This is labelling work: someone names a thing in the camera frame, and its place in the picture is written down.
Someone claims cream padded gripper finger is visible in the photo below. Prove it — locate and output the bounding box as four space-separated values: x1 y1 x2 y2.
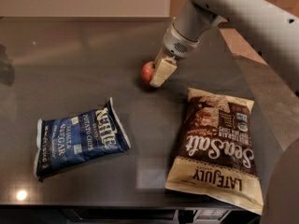
149 47 177 88

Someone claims red apple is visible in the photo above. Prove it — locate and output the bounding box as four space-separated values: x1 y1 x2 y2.
141 62 155 85

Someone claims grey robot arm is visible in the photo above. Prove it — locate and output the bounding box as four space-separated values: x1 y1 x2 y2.
162 0 299 224

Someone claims brown Late July chip bag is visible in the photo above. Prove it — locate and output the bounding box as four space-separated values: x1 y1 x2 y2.
165 88 263 215

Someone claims blue Kettle chip bag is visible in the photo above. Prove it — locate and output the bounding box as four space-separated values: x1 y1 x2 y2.
34 98 131 177

